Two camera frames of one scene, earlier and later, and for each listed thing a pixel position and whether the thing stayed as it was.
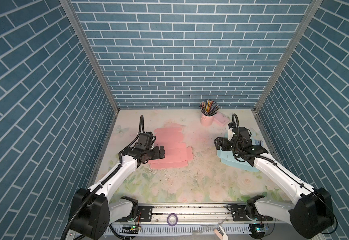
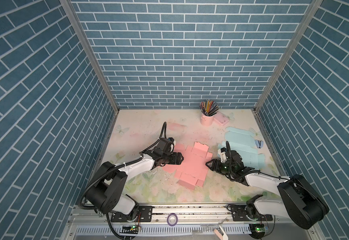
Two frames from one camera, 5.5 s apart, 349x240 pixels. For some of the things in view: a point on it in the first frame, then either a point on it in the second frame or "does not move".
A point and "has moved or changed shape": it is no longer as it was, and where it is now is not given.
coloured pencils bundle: x=209 y=107 does not move
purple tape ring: x=168 y=217 does not move
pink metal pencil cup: x=206 y=120 does not move
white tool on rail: x=220 y=231 does not move
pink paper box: x=177 y=153 has moved or changed shape
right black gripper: x=224 y=140 to x=212 y=166
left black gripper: x=162 y=152 to x=179 y=160
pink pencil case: x=220 y=118 does not move
